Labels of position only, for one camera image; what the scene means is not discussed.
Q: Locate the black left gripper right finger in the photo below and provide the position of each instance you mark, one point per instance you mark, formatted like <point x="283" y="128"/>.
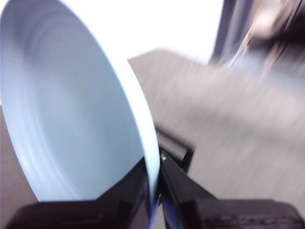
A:
<point x="226" y="214"/>

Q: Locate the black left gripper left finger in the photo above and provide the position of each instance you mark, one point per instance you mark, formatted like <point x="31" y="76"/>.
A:
<point x="90" y="214"/>

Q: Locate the light blue plate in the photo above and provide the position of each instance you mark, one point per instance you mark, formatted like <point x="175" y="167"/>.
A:
<point x="71" y="100"/>

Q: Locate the black plate rack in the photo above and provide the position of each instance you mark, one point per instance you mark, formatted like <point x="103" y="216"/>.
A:
<point x="174" y="145"/>

